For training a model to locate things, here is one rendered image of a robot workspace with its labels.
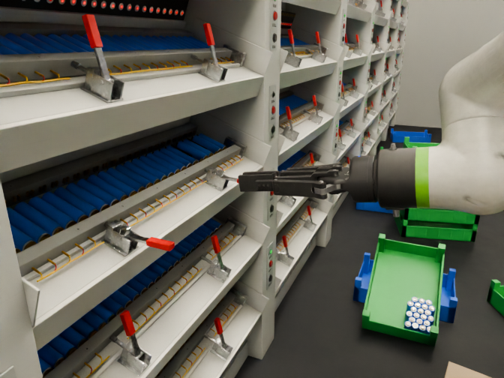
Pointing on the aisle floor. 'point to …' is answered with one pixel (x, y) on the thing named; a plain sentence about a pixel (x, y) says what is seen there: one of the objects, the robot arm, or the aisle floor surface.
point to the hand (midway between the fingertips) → (259, 181)
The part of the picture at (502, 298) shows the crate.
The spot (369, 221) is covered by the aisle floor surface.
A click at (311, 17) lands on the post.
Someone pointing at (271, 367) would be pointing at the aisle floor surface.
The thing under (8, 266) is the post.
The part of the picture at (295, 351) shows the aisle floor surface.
